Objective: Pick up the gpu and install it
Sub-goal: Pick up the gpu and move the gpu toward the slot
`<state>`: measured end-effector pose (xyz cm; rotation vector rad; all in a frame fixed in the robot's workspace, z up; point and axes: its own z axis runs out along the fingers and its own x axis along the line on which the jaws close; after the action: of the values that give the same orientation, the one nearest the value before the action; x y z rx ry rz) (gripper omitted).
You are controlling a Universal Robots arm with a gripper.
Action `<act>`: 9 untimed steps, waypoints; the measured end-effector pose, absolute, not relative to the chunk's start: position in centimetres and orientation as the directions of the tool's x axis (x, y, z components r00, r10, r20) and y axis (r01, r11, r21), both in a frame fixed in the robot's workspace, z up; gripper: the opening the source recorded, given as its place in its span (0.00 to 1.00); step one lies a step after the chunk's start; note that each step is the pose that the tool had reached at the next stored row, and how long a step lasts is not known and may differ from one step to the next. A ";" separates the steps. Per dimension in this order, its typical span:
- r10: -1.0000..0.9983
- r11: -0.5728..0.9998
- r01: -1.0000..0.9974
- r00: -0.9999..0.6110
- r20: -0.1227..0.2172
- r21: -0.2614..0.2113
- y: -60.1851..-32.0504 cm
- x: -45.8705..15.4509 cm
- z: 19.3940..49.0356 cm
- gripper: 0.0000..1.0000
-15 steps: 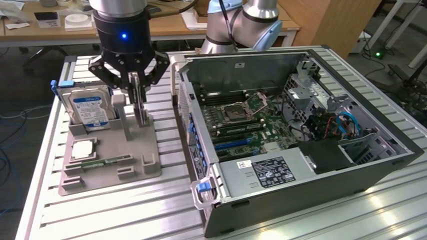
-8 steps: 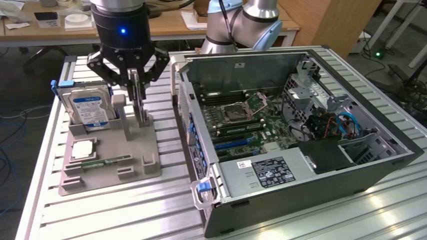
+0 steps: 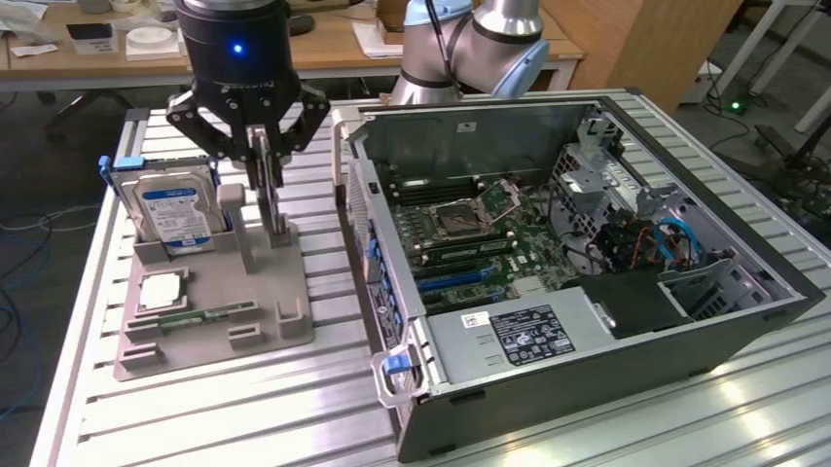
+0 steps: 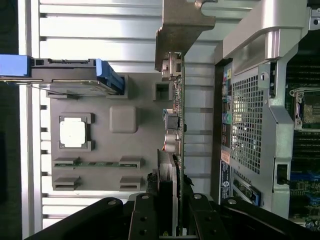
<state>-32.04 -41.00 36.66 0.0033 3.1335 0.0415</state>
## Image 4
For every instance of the open black PC case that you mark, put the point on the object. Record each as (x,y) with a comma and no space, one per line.
(250,125)

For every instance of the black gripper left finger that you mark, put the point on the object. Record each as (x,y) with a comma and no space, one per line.
(145,217)

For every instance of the hard disk in blue caddy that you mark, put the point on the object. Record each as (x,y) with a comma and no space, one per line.
(62,70)

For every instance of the grey parts rack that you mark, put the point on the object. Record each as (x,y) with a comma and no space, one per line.
(100,147)

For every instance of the silver CPU chip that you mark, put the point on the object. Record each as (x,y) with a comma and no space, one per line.
(73,131)

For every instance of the green RAM stick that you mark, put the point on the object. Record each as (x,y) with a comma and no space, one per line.
(100,164)

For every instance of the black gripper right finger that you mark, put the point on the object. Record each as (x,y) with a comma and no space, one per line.
(207,220)

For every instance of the CPU socket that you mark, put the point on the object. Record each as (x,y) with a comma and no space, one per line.
(312,110)

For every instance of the green motherboard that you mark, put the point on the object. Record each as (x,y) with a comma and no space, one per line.
(307,185)

